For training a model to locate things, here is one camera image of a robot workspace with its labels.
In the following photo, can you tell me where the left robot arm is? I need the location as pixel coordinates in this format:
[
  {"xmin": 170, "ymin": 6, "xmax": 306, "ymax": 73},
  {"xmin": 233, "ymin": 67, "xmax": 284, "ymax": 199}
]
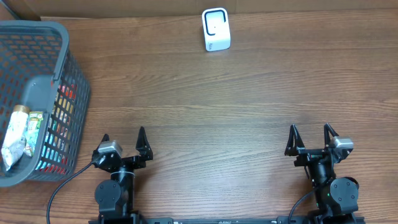
[{"xmin": 92, "ymin": 127, "xmax": 153, "ymax": 224}]

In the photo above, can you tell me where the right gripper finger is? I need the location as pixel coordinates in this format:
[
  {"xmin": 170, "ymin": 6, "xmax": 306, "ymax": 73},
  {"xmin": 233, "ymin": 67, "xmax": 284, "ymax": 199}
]
[
  {"xmin": 324, "ymin": 123, "xmax": 338, "ymax": 146},
  {"xmin": 284, "ymin": 124, "xmax": 305, "ymax": 156}
]

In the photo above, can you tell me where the orange spaghetti packet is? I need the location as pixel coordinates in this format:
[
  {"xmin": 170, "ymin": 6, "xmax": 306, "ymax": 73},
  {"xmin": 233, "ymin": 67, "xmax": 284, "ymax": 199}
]
[{"xmin": 41, "ymin": 84, "xmax": 77, "ymax": 165}]

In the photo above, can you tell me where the grey plastic shopping basket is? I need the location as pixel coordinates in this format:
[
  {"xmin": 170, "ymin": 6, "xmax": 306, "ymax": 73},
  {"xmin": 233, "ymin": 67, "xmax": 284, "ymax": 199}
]
[{"xmin": 1, "ymin": 20, "xmax": 91, "ymax": 187}]

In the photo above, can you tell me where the white tube with gold cap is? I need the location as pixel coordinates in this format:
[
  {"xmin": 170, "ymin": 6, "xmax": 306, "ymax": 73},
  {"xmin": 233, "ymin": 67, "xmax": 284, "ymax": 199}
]
[{"xmin": 1, "ymin": 105, "xmax": 30, "ymax": 171}]

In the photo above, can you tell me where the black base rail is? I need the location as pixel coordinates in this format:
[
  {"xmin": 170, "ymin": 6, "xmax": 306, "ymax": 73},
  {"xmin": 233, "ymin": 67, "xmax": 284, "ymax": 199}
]
[{"xmin": 88, "ymin": 215, "xmax": 366, "ymax": 224}]

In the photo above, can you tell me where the green snack packet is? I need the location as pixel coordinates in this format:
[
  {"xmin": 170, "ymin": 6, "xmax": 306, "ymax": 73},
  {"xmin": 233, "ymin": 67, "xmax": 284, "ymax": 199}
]
[{"xmin": 24, "ymin": 111, "xmax": 44, "ymax": 157}]

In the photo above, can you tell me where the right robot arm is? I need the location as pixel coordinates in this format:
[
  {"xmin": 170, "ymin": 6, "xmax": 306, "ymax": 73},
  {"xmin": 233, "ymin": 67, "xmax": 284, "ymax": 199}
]
[{"xmin": 284, "ymin": 123, "xmax": 364, "ymax": 223}]

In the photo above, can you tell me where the white barcode scanner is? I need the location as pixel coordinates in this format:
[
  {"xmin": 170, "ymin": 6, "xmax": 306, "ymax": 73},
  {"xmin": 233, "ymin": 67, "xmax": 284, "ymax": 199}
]
[{"xmin": 201, "ymin": 7, "xmax": 231, "ymax": 52}]

